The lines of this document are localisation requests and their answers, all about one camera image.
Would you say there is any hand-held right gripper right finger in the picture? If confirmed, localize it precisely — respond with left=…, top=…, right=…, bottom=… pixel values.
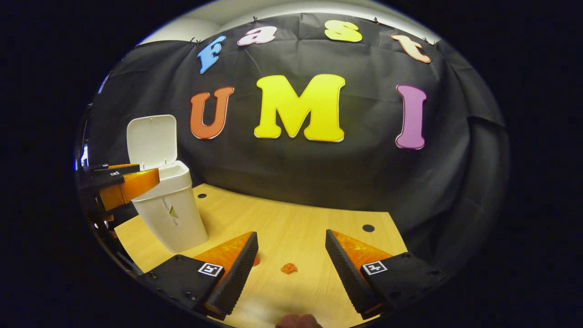
left=325, top=229, right=445, bottom=319

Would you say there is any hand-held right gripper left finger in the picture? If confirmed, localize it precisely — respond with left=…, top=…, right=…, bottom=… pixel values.
left=139, top=231, right=259, bottom=321

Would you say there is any white desktop garbage bin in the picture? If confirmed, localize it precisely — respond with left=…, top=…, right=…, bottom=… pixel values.
left=126, top=114, right=209, bottom=254

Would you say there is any wooden desktop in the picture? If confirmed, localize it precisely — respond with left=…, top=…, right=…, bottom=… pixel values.
left=114, top=183, right=408, bottom=328

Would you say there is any black backdrop cloth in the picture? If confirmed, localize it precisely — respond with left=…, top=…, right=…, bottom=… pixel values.
left=84, top=13, right=511, bottom=274

